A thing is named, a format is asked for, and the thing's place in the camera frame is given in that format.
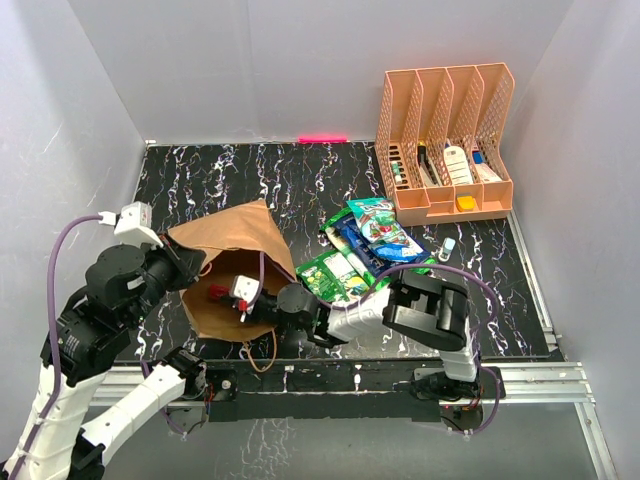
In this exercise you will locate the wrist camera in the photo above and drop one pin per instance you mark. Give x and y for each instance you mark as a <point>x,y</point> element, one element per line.
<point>132,226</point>
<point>243,292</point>

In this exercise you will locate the blue sea salt vinegar bag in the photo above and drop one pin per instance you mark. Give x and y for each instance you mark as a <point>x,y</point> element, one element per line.
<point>354,240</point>

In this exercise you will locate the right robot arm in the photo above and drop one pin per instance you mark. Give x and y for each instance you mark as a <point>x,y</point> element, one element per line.
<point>428,310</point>

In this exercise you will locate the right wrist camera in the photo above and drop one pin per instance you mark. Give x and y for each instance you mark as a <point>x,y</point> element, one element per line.
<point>243,292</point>

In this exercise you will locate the pink tape strip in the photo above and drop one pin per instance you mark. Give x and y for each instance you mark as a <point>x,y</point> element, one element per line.
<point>330,139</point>

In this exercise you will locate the white lotion bottle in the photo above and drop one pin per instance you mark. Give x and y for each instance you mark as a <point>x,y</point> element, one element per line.
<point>457,166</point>

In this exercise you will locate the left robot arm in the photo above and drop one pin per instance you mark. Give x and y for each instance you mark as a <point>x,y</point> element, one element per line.
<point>57,441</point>

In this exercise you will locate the yellow block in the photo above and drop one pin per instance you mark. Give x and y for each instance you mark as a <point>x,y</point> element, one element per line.
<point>465,203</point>

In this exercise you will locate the black yellow marker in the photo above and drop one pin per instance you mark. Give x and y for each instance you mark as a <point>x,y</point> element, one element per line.
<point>428,172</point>

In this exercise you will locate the blue M&M candy packet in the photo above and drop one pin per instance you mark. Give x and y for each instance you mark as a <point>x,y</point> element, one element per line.
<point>397,253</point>

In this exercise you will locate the aluminium frame rail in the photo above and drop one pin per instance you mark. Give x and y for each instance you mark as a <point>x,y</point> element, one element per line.
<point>529,380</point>

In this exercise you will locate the white blue snack packet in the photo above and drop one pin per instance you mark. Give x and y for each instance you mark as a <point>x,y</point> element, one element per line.
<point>378,265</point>

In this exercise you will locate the brown paper bag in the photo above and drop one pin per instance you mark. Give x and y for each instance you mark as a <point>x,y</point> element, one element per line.
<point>241,240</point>

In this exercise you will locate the small white blue bottle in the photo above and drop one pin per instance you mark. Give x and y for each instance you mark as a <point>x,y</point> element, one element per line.
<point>446,250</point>

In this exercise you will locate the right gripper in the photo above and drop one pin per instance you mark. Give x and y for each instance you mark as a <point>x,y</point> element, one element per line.
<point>228,299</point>

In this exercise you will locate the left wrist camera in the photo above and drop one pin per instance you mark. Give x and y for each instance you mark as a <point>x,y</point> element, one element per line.
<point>132,226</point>

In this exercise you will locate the small pink snack packet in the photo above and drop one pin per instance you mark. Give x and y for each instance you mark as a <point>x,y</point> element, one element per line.
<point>215,291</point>

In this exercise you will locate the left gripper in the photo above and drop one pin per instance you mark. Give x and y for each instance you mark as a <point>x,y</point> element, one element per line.
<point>187,261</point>

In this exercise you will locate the green white small bottles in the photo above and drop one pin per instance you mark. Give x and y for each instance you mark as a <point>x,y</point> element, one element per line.
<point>399,175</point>

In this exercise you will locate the white tube blue cap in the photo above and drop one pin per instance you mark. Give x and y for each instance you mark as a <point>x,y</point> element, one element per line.
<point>485,173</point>

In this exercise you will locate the green snack packet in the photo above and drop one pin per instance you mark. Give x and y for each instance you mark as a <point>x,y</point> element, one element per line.
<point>332,278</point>

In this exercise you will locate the small colourful snack packet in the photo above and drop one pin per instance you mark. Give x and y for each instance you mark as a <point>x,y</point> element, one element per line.
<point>376,220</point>

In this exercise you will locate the green Chuba chips bag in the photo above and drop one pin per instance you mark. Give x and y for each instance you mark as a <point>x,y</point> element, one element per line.
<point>340,244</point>

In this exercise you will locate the orange mesh file organizer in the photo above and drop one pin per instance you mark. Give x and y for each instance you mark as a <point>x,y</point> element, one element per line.
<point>465,106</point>

